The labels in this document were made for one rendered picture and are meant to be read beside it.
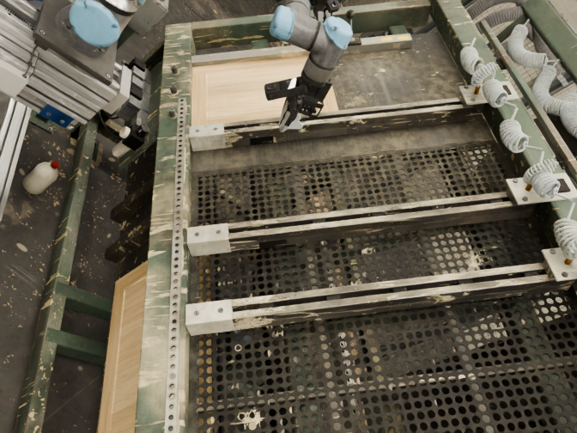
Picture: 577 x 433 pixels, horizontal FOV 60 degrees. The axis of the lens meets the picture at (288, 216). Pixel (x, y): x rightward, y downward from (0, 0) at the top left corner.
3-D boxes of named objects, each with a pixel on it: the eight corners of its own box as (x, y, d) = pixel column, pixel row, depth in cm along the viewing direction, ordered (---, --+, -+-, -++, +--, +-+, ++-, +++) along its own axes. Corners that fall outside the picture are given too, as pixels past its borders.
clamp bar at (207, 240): (191, 235, 160) (174, 186, 141) (553, 194, 163) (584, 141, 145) (191, 262, 154) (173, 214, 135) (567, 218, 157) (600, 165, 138)
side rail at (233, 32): (196, 43, 237) (191, 21, 228) (423, 20, 240) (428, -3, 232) (196, 50, 233) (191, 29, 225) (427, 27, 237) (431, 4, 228)
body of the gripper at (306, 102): (315, 121, 140) (334, 88, 132) (287, 115, 137) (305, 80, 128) (311, 103, 145) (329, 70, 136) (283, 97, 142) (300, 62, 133)
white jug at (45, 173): (24, 173, 229) (47, 149, 220) (45, 182, 236) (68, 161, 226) (19, 189, 223) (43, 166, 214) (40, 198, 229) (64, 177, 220)
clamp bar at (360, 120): (192, 137, 188) (179, 84, 169) (501, 103, 192) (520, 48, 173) (192, 155, 182) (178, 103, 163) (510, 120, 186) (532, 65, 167)
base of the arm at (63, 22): (51, 33, 129) (72, 8, 125) (59, 2, 138) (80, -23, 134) (102, 67, 139) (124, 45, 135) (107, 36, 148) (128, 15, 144)
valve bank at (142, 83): (101, 72, 215) (136, 37, 204) (130, 91, 224) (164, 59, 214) (85, 154, 185) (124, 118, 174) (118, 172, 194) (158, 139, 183)
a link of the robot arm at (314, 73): (311, 66, 125) (306, 47, 130) (303, 81, 128) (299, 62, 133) (337, 74, 128) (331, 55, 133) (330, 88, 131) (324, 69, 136)
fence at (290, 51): (192, 64, 217) (191, 55, 214) (408, 41, 220) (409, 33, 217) (192, 70, 214) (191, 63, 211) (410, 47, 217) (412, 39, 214)
